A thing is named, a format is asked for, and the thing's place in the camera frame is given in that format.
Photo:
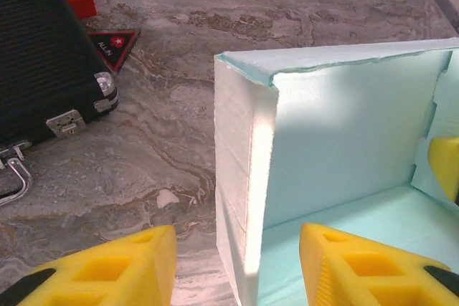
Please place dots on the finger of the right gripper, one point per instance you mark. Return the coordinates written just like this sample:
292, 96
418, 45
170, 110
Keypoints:
444, 166

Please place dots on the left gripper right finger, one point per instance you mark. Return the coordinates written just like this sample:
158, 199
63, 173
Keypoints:
333, 270

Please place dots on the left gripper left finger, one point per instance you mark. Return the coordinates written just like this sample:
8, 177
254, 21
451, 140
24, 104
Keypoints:
143, 277

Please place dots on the light blue paper box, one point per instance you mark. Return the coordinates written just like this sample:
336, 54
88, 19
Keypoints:
322, 123

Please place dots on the black red triangle card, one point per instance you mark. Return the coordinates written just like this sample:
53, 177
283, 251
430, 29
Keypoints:
114, 48

